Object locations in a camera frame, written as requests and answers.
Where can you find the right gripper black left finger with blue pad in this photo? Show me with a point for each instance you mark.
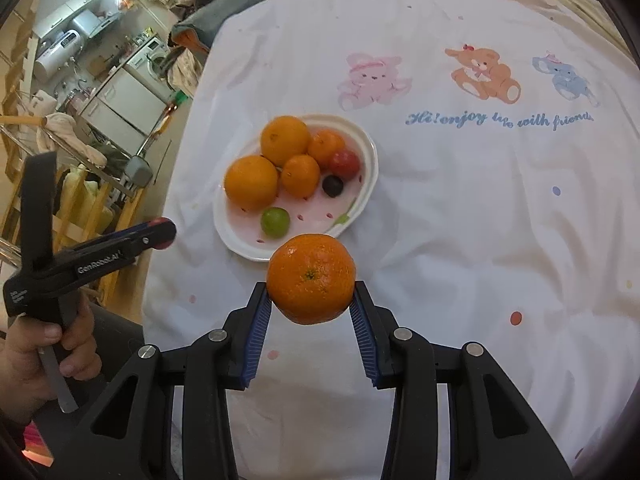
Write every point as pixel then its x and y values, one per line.
pixel 165 414

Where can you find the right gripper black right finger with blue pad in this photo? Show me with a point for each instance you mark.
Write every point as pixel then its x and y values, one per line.
pixel 494 433

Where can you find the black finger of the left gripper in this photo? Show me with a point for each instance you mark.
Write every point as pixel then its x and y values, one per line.
pixel 103 243
pixel 133 241

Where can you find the red cherry tomato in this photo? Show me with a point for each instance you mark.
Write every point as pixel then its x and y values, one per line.
pixel 345 164
pixel 163 233

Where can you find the large orange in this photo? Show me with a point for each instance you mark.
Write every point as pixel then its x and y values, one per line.
pixel 283 138
pixel 251 183

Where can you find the green grape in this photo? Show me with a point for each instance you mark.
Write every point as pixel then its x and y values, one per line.
pixel 275 222

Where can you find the mandarin orange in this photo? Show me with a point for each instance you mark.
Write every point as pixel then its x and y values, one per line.
pixel 311 279
pixel 300 176

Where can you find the dark purple grape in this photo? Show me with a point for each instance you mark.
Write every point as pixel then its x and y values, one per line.
pixel 332 186

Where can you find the person's left hand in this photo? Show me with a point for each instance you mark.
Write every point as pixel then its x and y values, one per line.
pixel 24 383

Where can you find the pink white ceramic plate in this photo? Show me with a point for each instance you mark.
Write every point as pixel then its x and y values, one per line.
pixel 240 229

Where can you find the white cabinet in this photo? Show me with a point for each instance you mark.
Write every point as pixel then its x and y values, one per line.
pixel 128 106

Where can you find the small mandarin on plate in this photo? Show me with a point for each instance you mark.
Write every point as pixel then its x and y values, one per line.
pixel 323 145

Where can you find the white water heater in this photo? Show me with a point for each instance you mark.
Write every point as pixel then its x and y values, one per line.
pixel 57 55

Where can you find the white cartoon bear bedsheet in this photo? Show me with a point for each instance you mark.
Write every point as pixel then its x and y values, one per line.
pixel 507 205

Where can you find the wooden crib rail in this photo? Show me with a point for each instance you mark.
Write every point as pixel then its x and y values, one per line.
pixel 95 193

